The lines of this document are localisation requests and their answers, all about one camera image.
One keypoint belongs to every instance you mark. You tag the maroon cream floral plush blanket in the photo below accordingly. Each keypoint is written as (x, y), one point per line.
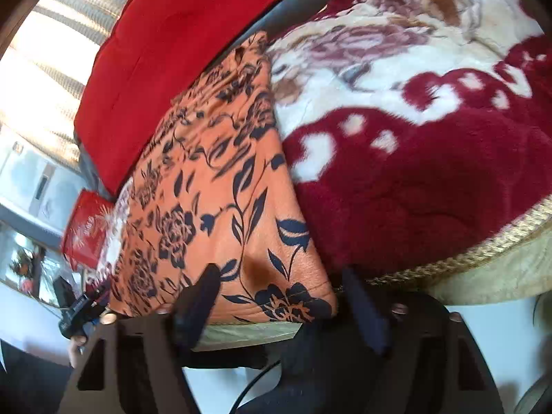
(409, 138)

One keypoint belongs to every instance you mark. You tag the red cloth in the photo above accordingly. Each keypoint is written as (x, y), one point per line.
(172, 51)

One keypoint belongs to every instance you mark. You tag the dark grey sofa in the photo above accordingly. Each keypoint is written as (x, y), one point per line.
(293, 2)

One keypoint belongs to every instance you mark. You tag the orange black floral cloth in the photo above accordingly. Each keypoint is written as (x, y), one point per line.
(207, 189)

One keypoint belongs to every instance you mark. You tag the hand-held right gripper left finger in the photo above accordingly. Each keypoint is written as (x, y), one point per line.
(202, 306)

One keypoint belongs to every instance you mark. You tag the striped beige curtain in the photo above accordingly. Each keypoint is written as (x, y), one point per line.
(56, 60)

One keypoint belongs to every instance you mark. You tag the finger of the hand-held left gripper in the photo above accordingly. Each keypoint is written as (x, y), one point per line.
(97, 304)

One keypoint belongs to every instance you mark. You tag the white cabinet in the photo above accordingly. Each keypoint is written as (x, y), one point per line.
(34, 181)

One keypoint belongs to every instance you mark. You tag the person's left hand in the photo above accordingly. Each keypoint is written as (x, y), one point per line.
(77, 351)

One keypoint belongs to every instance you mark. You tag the person's dark trousers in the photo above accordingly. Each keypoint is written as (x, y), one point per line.
(315, 379)

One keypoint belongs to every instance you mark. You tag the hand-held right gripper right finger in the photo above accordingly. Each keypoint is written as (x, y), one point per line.
(364, 310)

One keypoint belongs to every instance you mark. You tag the red gift bag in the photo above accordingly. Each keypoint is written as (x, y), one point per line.
(86, 233)

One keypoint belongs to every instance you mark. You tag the beige bedspread with gold trim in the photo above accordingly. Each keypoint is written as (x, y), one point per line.
(496, 274)

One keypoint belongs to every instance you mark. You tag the glass table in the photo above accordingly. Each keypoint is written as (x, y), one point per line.
(30, 267)

